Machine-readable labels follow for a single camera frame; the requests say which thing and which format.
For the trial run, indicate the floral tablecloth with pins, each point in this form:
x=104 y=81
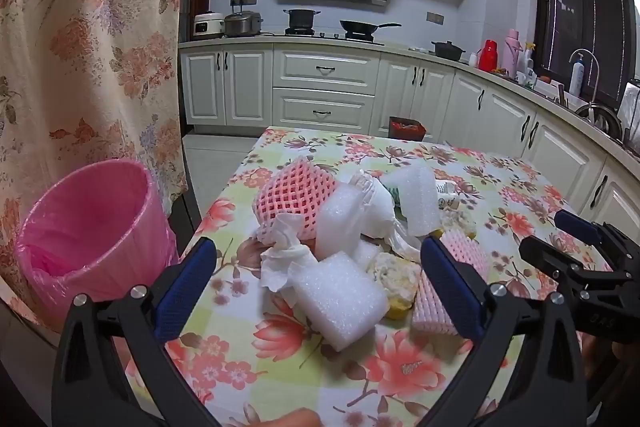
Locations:
x=280 y=372

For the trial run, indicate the large pink foam fruit net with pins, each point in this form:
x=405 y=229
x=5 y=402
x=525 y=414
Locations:
x=295 y=197

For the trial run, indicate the yellow pomelo peel piece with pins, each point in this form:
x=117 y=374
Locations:
x=457 y=221

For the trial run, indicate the floral fabric cover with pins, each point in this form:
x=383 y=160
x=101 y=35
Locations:
x=85 y=57

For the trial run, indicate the pink thermos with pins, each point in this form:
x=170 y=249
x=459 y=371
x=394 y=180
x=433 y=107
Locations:
x=512 y=52

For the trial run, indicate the dark red floor bin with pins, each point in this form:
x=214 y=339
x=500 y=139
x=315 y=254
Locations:
x=406 y=129

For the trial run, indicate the white printed carton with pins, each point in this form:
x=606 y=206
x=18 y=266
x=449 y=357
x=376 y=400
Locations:
x=447 y=198

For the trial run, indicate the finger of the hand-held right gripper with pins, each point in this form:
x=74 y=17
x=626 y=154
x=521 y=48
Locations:
x=575 y=227
x=545 y=257

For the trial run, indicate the white tissue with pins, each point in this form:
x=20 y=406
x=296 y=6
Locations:
x=282 y=257

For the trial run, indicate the brown door frame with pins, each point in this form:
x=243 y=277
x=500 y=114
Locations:
x=200 y=57

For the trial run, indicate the yellow sponge piece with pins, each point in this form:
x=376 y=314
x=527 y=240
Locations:
x=395 y=277

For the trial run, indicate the white rice cooker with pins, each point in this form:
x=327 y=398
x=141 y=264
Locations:
x=207 y=26

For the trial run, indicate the steel sink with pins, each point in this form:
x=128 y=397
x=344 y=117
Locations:
x=600 y=117

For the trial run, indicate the red thermos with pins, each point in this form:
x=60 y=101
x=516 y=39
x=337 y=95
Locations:
x=487 y=56

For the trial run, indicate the dark window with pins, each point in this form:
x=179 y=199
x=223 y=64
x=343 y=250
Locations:
x=585 y=7

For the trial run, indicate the white foam block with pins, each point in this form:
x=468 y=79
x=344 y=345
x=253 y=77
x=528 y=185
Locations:
x=340 y=302
x=415 y=202
x=342 y=222

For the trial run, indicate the steel pressure cooker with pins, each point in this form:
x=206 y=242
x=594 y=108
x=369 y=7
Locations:
x=242 y=23

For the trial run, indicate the small white bottle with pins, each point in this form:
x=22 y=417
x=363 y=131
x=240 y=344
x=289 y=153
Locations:
x=527 y=62

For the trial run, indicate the pink lined waste bin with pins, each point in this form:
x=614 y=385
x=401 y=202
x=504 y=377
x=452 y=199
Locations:
x=95 y=227

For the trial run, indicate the black wok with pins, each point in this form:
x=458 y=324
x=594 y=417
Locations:
x=360 y=28

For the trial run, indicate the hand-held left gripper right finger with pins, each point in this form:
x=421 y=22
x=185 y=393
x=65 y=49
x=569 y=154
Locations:
x=450 y=292

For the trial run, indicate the white pump bottle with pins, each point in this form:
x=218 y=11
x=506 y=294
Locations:
x=576 y=79

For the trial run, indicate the small pink foam fruit net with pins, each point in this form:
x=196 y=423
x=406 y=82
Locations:
x=432 y=312

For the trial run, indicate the green patterned wrapper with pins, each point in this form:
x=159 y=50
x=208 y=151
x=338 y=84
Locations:
x=395 y=197

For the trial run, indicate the black casserole pot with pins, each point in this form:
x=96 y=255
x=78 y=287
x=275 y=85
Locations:
x=447 y=49

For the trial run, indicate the grey wall socket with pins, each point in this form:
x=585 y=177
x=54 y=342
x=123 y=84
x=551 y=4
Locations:
x=434 y=18
x=243 y=0

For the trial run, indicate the black gas stove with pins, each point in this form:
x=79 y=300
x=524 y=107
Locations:
x=325 y=36

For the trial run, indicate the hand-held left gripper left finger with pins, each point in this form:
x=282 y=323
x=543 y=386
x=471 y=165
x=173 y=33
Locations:
x=186 y=292

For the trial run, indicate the person's left hand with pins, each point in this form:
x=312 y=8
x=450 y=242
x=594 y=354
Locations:
x=292 y=419

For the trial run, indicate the white base cabinets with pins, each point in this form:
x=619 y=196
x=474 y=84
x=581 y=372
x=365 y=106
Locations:
x=325 y=97

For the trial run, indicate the white plastic bag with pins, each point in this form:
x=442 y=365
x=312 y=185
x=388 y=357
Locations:
x=380 y=207

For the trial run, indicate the chrome kitchen faucet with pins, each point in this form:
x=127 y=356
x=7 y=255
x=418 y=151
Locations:
x=596 y=72

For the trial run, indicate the black stock pot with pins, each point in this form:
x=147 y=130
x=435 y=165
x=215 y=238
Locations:
x=301 y=19

